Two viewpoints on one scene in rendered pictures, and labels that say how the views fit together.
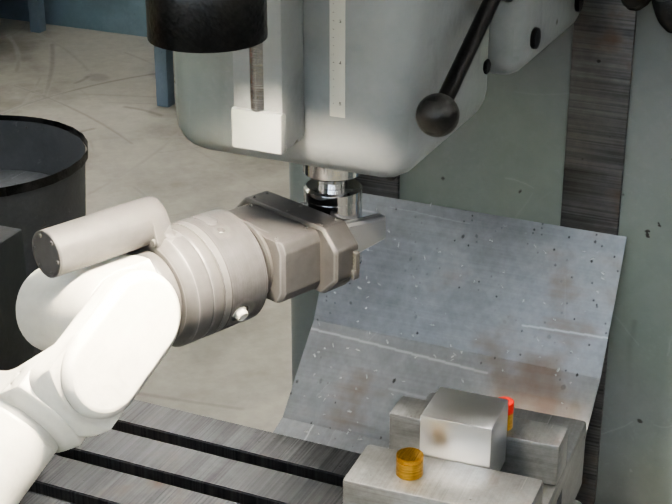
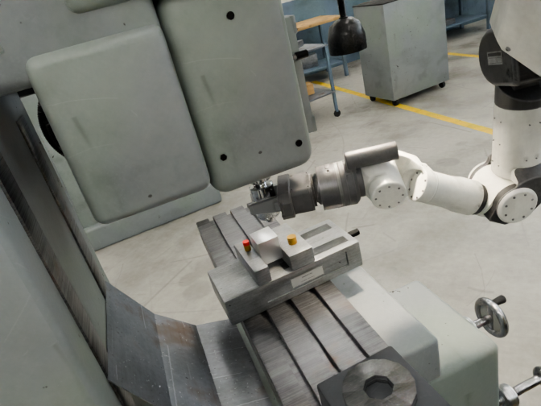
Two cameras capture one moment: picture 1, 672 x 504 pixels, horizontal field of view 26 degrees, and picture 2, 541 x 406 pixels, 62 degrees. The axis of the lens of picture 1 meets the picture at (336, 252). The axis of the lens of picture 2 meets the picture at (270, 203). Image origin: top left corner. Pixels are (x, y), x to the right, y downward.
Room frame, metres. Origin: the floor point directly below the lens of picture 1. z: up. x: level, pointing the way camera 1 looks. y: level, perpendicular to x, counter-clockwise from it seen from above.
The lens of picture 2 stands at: (1.57, 0.65, 1.62)
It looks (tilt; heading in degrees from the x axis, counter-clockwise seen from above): 26 degrees down; 232
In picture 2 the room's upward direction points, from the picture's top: 15 degrees counter-clockwise
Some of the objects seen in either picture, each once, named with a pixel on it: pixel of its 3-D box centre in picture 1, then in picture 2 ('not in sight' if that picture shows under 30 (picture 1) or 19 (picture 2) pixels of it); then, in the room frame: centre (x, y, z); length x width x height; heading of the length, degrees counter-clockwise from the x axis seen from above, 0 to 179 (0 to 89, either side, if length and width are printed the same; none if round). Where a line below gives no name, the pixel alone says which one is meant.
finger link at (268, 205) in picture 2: not in sight; (265, 207); (1.11, 0.03, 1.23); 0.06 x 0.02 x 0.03; 135
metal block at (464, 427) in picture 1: (463, 438); (266, 245); (1.04, -0.11, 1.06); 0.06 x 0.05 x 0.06; 69
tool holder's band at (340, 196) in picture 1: (332, 190); (261, 186); (1.08, 0.00, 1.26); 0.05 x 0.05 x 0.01
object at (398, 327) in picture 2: not in sight; (307, 355); (1.08, 0.00, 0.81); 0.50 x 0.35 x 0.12; 156
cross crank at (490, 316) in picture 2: not in sight; (481, 322); (0.63, 0.21, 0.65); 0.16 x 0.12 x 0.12; 156
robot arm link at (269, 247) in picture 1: (248, 260); (310, 192); (1.02, 0.07, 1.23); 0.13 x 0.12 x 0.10; 45
